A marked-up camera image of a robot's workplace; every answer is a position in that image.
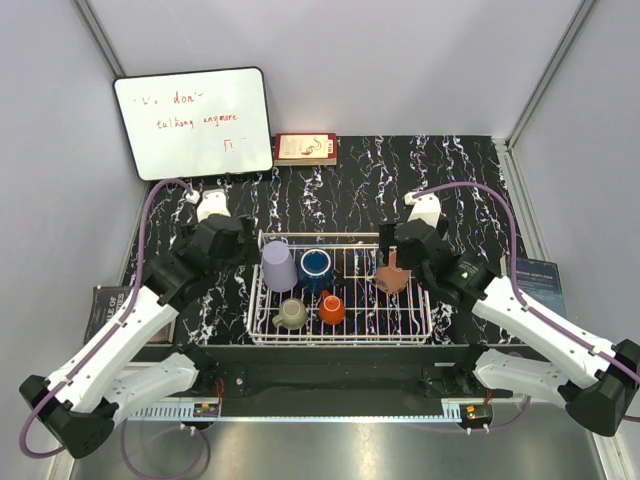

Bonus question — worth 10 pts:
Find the Tale of Two Cities book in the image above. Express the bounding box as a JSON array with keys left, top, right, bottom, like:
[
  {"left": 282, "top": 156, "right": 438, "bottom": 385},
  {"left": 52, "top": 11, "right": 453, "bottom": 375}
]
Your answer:
[{"left": 83, "top": 285, "right": 177, "bottom": 346}]

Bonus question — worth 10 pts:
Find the whiteboard with red writing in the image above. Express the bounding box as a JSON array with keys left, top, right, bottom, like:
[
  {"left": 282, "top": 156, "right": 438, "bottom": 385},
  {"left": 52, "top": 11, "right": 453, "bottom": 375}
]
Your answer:
[{"left": 113, "top": 66, "right": 273, "bottom": 181}]

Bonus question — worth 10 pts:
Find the beige ceramic mug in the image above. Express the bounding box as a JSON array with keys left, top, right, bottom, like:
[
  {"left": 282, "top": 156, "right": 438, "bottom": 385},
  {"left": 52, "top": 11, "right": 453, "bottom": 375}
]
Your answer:
[{"left": 272, "top": 298, "right": 308, "bottom": 330}]

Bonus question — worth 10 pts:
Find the lavender plastic cup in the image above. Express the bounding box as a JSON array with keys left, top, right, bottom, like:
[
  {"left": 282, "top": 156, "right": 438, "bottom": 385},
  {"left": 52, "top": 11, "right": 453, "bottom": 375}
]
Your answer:
[{"left": 261, "top": 241, "right": 298, "bottom": 293}]

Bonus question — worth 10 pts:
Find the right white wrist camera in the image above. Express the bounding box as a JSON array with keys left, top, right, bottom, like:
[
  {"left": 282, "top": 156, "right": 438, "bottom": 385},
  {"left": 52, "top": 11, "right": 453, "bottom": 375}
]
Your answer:
[{"left": 404, "top": 192, "right": 441, "bottom": 227}]

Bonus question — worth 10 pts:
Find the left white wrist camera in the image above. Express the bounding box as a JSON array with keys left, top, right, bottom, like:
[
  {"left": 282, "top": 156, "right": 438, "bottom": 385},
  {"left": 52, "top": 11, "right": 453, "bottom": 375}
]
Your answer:
[{"left": 186, "top": 189, "right": 231, "bottom": 222}]

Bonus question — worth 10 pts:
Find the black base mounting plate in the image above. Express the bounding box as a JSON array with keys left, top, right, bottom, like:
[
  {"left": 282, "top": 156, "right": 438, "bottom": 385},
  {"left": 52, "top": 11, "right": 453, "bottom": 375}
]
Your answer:
[{"left": 159, "top": 344, "right": 501, "bottom": 419}]

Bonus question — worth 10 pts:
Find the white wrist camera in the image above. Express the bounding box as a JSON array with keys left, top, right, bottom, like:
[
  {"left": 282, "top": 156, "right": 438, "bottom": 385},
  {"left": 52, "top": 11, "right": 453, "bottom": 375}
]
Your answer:
[
  {"left": 186, "top": 189, "right": 231, "bottom": 222},
  {"left": 404, "top": 192, "right": 441, "bottom": 227}
]

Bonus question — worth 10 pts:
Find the blue ceramic mug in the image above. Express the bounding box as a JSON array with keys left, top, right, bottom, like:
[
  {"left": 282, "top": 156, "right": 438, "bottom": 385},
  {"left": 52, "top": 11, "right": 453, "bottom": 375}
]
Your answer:
[{"left": 298, "top": 248, "right": 334, "bottom": 294}]

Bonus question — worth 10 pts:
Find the dark blue book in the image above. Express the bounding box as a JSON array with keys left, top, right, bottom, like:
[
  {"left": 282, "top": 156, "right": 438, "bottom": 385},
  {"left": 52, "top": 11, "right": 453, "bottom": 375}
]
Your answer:
[{"left": 515, "top": 258, "right": 566, "bottom": 318}]

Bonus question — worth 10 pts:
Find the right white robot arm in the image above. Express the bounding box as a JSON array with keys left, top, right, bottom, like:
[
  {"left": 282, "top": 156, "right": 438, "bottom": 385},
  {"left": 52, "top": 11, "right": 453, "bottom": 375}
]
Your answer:
[{"left": 378, "top": 219, "right": 639, "bottom": 437}]

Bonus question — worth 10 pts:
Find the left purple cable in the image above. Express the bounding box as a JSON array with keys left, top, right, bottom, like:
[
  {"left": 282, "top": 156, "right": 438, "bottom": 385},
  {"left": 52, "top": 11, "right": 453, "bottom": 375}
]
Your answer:
[{"left": 18, "top": 178, "right": 207, "bottom": 476}]

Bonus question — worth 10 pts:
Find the white wire dish rack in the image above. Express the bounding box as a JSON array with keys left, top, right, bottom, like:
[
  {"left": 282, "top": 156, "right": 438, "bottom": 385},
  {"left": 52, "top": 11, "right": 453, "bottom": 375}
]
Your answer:
[{"left": 247, "top": 232, "right": 432, "bottom": 346}]

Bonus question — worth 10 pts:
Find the salmon speckled ceramic mug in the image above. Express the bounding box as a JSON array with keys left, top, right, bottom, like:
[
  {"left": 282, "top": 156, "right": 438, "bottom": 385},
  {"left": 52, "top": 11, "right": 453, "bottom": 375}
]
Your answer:
[{"left": 374, "top": 250, "right": 411, "bottom": 294}]

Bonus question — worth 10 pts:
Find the orange ceramic mug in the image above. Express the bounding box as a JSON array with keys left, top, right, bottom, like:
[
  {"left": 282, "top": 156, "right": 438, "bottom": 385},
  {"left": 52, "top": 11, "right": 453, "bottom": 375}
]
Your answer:
[{"left": 318, "top": 290, "right": 346, "bottom": 326}]

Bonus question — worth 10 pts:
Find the white slotted cable duct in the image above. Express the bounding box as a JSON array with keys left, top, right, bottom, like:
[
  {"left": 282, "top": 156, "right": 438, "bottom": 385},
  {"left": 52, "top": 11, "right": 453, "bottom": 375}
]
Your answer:
[{"left": 129, "top": 402, "right": 221, "bottom": 423}]

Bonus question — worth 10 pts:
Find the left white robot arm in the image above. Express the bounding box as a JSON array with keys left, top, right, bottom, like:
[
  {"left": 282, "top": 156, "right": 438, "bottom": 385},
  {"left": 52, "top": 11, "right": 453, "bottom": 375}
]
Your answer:
[{"left": 19, "top": 213, "right": 260, "bottom": 459}]

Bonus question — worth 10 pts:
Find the red book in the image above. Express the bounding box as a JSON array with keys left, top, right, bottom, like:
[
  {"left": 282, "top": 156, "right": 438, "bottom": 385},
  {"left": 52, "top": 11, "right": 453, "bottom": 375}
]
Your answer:
[{"left": 274, "top": 133, "right": 338, "bottom": 167}]

